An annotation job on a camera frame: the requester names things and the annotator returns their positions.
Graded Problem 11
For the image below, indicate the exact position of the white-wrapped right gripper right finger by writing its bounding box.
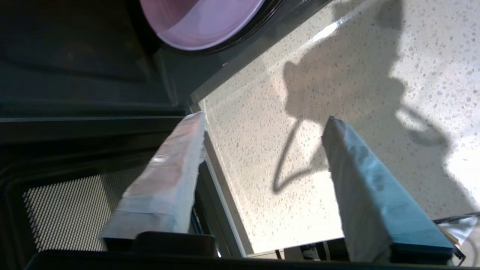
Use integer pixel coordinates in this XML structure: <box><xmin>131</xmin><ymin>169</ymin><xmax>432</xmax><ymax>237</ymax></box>
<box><xmin>322</xmin><ymin>115</ymin><xmax>455</xmax><ymax>263</ymax></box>

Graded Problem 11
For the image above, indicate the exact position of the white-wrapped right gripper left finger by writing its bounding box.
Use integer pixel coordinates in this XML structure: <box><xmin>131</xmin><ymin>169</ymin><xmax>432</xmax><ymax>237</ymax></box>
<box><xmin>99</xmin><ymin>112</ymin><xmax>207</xmax><ymax>241</ymax></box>

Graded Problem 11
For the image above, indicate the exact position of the purple plastic plate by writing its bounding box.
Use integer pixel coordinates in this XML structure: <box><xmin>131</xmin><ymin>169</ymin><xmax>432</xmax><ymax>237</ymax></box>
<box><xmin>139</xmin><ymin>0</ymin><xmax>266</xmax><ymax>51</ymax></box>

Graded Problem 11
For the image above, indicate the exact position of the silver microwave oven body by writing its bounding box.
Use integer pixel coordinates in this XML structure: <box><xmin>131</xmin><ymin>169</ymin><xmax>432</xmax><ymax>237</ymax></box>
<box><xmin>0</xmin><ymin>0</ymin><xmax>332</xmax><ymax>117</ymax></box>

